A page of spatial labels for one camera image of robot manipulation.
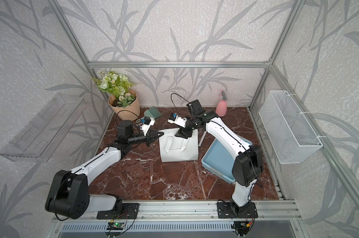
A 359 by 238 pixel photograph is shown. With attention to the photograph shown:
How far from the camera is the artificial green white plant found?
3.04 ft

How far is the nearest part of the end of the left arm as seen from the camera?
66 cm

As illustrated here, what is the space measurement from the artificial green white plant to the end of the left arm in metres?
0.35

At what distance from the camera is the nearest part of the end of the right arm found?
1.96 ft

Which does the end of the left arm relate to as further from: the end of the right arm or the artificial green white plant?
the artificial green white plant

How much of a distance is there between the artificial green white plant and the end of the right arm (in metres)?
0.48
